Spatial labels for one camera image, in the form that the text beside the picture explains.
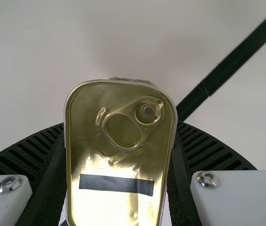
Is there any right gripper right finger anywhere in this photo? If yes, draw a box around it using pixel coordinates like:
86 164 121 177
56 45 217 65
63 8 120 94
165 121 266 226

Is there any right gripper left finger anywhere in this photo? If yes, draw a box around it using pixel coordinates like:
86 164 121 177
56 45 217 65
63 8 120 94
0 122 68 226

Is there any rectangular gold tin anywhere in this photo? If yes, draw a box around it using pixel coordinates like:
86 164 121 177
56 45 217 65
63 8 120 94
62 76 178 226

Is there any black strip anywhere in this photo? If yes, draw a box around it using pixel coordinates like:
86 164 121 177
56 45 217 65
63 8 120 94
175 3 266 123

